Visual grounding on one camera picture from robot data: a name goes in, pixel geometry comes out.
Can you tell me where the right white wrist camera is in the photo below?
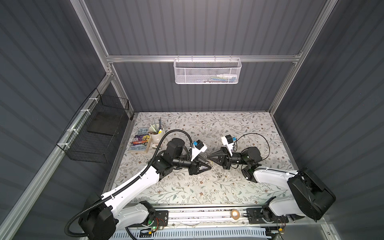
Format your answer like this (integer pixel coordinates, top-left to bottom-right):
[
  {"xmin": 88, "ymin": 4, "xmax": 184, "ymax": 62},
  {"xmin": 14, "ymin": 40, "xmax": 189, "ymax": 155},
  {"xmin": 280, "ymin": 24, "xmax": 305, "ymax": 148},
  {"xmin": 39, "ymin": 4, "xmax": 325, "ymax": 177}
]
[{"xmin": 221, "ymin": 135, "xmax": 237, "ymax": 157}]

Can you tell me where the white pen cup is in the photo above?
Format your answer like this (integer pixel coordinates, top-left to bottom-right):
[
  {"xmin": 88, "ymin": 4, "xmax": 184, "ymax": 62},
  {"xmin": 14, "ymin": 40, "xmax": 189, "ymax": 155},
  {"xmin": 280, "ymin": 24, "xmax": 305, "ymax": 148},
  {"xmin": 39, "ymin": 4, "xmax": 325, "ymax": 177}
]
[{"xmin": 148, "ymin": 124, "xmax": 165, "ymax": 144}]

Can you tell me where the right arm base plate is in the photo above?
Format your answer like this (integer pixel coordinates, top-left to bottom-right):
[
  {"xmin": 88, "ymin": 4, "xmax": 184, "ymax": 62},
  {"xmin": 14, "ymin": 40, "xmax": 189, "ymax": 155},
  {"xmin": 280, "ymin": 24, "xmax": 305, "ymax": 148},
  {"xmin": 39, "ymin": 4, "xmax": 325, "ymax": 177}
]
[{"xmin": 243, "ymin": 208, "xmax": 289, "ymax": 225}]

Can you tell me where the roll of tape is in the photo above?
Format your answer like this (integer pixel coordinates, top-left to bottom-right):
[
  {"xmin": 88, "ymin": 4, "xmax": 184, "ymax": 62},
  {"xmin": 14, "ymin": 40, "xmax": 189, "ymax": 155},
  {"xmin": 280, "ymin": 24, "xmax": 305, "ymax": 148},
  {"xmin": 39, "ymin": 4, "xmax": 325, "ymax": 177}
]
[{"xmin": 230, "ymin": 209, "xmax": 241, "ymax": 221}]

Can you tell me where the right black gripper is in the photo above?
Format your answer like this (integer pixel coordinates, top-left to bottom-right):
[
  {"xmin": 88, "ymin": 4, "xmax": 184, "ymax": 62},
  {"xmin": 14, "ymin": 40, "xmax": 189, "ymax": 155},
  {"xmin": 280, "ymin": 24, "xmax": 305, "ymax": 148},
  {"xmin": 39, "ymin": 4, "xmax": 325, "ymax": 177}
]
[{"xmin": 208, "ymin": 148, "xmax": 249, "ymax": 172}]

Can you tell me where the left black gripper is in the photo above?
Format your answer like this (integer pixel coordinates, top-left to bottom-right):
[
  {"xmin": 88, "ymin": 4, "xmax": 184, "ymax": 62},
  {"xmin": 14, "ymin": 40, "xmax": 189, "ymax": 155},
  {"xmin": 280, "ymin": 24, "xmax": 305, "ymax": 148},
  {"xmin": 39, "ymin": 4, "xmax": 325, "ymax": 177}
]
[{"xmin": 171, "ymin": 155, "xmax": 211, "ymax": 176}]

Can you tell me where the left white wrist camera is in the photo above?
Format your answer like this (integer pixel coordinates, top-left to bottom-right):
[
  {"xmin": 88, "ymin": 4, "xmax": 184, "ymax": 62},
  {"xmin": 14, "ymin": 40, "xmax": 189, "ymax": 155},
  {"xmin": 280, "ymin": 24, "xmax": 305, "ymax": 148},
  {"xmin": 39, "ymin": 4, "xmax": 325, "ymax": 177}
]
[{"xmin": 190, "ymin": 140, "xmax": 208, "ymax": 161}]

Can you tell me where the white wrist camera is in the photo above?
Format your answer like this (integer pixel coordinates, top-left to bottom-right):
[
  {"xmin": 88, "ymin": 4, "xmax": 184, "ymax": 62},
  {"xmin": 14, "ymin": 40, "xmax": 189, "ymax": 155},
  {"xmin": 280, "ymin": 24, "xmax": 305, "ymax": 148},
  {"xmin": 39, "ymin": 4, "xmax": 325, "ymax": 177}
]
[
  {"xmin": 221, "ymin": 135, "xmax": 237, "ymax": 157},
  {"xmin": 190, "ymin": 140, "xmax": 208, "ymax": 161}
]

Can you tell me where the colourful paperback book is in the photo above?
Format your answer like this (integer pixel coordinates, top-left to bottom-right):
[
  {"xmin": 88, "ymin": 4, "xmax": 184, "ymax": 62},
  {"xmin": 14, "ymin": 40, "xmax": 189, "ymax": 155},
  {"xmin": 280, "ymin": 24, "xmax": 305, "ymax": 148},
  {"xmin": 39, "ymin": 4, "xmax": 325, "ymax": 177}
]
[{"xmin": 129, "ymin": 128, "xmax": 152, "ymax": 153}]

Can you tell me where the black wire mesh basket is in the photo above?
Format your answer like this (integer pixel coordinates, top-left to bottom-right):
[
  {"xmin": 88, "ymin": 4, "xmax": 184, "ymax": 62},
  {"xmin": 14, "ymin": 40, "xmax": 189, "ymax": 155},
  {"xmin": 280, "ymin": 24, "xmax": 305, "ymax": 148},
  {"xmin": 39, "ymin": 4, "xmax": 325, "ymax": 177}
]
[{"xmin": 57, "ymin": 90, "xmax": 130, "ymax": 164}]

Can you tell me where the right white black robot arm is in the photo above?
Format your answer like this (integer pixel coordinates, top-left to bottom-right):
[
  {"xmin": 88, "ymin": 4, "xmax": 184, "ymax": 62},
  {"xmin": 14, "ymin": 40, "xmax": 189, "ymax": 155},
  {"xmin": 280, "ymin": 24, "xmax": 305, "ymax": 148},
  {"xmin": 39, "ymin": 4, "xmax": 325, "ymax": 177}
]
[{"xmin": 208, "ymin": 147, "xmax": 336, "ymax": 223}]

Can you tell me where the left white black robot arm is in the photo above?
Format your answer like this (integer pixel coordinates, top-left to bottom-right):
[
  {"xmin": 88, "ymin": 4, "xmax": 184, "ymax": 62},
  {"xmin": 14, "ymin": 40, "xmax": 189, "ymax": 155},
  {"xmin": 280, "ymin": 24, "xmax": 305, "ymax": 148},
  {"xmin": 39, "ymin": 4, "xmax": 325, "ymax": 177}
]
[{"xmin": 79, "ymin": 138, "xmax": 211, "ymax": 240}]

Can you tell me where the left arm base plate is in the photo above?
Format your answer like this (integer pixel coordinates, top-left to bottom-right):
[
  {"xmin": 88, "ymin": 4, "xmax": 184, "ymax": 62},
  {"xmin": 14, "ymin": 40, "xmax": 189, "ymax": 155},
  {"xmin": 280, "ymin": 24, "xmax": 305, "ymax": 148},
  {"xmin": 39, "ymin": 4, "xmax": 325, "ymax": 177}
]
[{"xmin": 139, "ymin": 211, "xmax": 169, "ymax": 227}]

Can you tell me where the white wire mesh basket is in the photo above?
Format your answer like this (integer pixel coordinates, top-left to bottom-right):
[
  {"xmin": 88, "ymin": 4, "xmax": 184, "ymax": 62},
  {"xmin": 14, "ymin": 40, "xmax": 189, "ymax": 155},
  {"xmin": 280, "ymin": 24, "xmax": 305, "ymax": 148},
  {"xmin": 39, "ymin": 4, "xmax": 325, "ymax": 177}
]
[{"xmin": 173, "ymin": 58, "xmax": 242, "ymax": 85}]

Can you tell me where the left black corrugated cable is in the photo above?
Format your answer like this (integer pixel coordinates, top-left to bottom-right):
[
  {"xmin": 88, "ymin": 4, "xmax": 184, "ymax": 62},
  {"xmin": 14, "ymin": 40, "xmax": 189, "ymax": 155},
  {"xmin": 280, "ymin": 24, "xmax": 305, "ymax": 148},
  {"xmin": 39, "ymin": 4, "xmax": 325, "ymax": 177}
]
[{"xmin": 64, "ymin": 128, "xmax": 193, "ymax": 238}]

